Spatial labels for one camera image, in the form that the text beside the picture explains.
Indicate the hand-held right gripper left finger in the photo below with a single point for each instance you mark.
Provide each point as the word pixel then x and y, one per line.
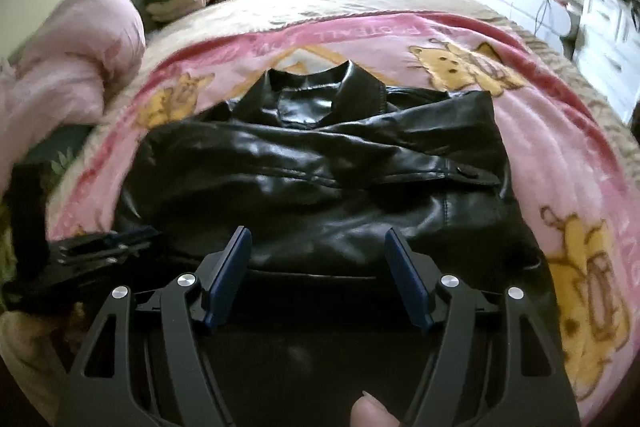
pixel 230 277

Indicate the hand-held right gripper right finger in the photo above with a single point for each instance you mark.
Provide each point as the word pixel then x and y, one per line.
pixel 407 277

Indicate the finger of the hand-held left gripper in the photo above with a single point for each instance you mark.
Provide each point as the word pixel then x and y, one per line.
pixel 125 238
pixel 100 258

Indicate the black leather jacket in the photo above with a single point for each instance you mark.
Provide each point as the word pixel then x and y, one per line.
pixel 325 187

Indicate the person's right hand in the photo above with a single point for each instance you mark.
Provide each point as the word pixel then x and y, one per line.
pixel 372 412

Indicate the green floral pillow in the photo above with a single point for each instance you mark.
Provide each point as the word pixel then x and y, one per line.
pixel 60 152

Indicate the pink duvet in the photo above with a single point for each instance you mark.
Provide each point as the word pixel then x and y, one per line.
pixel 60 72

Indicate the pink cartoon printed blanket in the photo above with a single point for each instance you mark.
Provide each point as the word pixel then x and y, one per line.
pixel 550 147

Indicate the white scalloped vanity table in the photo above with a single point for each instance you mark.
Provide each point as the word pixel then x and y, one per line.
pixel 515 2

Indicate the white chest of drawers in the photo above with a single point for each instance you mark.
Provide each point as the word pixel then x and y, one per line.
pixel 610 47

